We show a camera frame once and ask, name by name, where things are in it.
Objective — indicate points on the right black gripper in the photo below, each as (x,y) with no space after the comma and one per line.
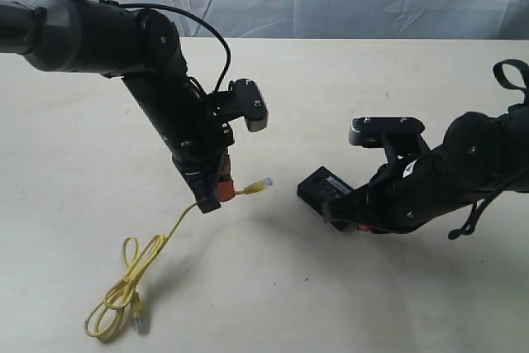
(368,208)

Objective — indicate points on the small black network box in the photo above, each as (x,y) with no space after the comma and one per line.
(322,186)

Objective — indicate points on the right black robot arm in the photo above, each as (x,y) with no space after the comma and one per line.
(479,158)

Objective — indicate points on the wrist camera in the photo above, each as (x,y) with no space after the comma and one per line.
(242,99)
(368,132)

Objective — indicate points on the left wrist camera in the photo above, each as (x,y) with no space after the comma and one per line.
(242,99)

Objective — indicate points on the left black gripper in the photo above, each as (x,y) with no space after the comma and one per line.
(198,154)

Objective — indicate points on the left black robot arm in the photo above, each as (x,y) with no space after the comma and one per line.
(143,49)

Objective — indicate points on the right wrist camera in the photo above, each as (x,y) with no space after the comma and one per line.
(368,132)

